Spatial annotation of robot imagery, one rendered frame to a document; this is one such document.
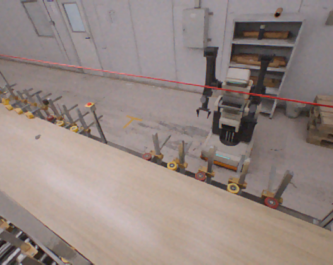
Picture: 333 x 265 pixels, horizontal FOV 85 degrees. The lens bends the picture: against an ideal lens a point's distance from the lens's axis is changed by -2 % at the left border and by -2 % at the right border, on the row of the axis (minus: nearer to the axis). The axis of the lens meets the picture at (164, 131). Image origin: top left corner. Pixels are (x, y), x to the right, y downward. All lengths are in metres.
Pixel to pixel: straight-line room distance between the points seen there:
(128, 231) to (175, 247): 0.30
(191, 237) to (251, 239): 0.35
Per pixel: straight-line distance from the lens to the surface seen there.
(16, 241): 1.60
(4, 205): 0.81
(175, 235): 1.29
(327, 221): 1.71
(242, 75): 1.91
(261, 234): 1.37
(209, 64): 1.73
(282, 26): 3.64
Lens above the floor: 2.12
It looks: 40 degrees down
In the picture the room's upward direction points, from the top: 7 degrees counter-clockwise
